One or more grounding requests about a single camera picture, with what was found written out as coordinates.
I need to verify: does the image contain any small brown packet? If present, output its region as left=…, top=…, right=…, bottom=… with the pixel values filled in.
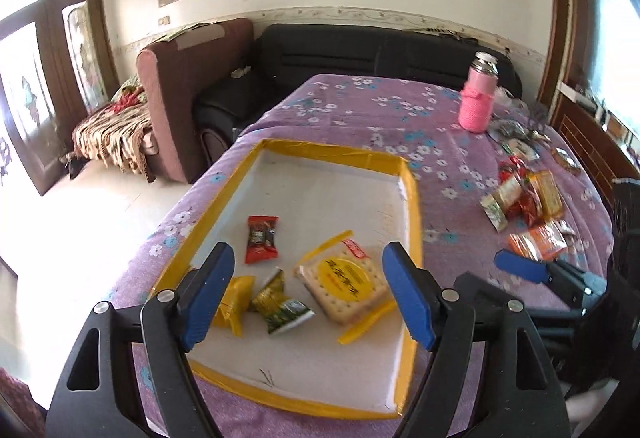
left=552, top=148, right=581, bottom=176

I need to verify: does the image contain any crinkled orange snack packet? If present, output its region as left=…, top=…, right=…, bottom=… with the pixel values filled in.
left=507, top=220, right=568, bottom=261

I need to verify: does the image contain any white tray with yellow tape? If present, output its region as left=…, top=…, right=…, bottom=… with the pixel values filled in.
left=150, top=138, right=426, bottom=421

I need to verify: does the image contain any black sofa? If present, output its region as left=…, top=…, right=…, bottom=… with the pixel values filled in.
left=192, top=23, right=523, bottom=151

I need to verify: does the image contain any brown patterned blanket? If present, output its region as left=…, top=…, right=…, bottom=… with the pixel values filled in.
left=72, top=75, right=156, bottom=181

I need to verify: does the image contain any purple floral tablecloth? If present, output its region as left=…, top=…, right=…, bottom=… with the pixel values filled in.
left=107, top=73, right=616, bottom=438

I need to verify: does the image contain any small red candy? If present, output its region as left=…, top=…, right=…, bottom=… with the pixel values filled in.
left=515, top=188, right=548, bottom=225

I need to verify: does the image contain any dark plastic bag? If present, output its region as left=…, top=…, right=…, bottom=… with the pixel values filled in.
left=487, top=118, right=531, bottom=141

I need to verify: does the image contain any dark green snack packet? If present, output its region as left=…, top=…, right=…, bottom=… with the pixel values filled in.
left=251, top=268, right=316, bottom=335

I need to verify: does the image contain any cracker packet round yellow label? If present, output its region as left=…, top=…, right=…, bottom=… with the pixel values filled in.
left=292, top=229, right=396, bottom=345

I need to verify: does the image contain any paper on armchair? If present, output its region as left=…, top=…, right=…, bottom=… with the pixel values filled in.
left=167, top=20, right=221, bottom=41

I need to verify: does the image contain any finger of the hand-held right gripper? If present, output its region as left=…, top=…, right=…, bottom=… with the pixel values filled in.
left=452, top=271, right=576, bottom=331
left=494, top=248, right=608, bottom=314

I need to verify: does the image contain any shiny red candy packet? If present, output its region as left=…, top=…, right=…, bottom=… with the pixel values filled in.
left=498, top=157, right=533, bottom=191

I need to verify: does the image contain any red patterned cloth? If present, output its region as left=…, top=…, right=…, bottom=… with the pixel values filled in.
left=112, top=75, right=148, bottom=116

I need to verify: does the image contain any pink knit-covered bottle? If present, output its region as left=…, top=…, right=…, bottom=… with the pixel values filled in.
left=458, top=51, right=500, bottom=134

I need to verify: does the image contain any clear plastic bag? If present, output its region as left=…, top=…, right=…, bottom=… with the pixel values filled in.
left=492, top=85, right=526, bottom=111

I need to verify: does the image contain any bright window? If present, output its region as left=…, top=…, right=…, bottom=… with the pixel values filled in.
left=585, top=0, right=640, bottom=154

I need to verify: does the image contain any maroon armchair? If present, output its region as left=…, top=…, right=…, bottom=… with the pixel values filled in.
left=136, top=18, right=256, bottom=184

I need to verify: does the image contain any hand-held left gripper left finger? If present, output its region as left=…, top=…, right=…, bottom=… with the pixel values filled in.
left=45, top=242, right=235, bottom=438

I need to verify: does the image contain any white green packet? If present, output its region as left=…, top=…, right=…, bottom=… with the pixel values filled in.
left=502, top=138, right=541, bottom=161

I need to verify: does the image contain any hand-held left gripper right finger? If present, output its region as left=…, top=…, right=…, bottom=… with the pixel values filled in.
left=382, top=242, right=571, bottom=438

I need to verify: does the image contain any wooden glass door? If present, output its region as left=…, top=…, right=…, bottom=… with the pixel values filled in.
left=0, top=0, right=121, bottom=196

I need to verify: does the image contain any wooden cabinet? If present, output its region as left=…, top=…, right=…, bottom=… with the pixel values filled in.
left=550, top=83, right=640, bottom=219

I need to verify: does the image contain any yellow snack packet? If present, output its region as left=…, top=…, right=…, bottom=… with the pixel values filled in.
left=214, top=275, right=256, bottom=336

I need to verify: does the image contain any wooden window frame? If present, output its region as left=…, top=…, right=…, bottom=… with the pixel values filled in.
left=537, top=0, right=596, bottom=119

